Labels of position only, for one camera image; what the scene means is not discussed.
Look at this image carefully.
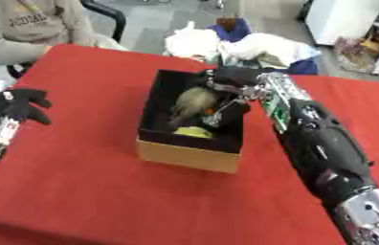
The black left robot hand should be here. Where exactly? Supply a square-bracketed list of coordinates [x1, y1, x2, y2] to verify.
[0, 87, 55, 126]

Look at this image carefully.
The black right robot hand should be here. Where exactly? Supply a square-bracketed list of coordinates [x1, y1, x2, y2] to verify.
[199, 67, 269, 128]

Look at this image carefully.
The grey-green soft toy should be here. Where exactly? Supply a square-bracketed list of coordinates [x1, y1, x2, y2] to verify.
[166, 86, 220, 127]

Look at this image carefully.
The tan cardboard box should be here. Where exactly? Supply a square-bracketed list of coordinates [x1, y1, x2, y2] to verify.
[134, 68, 254, 175]

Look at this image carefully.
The white plastic bag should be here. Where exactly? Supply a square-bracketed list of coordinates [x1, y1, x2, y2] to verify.
[163, 20, 323, 69]

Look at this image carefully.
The blue bag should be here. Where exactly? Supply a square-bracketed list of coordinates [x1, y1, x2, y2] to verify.
[206, 17, 254, 43]

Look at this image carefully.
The yellow-green toy fruit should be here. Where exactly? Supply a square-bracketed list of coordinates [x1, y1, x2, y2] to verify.
[172, 125, 215, 140]

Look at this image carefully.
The person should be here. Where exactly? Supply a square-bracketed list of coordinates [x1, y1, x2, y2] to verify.
[0, 0, 131, 84]

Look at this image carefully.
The white cabinet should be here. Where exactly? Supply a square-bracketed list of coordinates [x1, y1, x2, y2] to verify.
[303, 0, 379, 47]

